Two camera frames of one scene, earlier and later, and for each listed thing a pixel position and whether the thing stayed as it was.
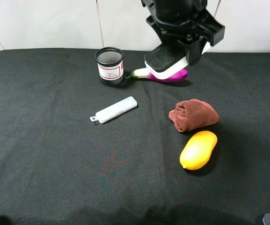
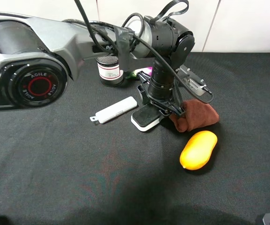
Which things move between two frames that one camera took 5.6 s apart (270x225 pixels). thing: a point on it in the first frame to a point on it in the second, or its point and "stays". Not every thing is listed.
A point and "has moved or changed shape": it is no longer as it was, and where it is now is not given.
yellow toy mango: (196, 153) stays
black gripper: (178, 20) to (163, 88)
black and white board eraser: (165, 60) has moved or changed shape
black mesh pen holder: (110, 60) stays
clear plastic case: (105, 114) stays
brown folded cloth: (193, 113) stays
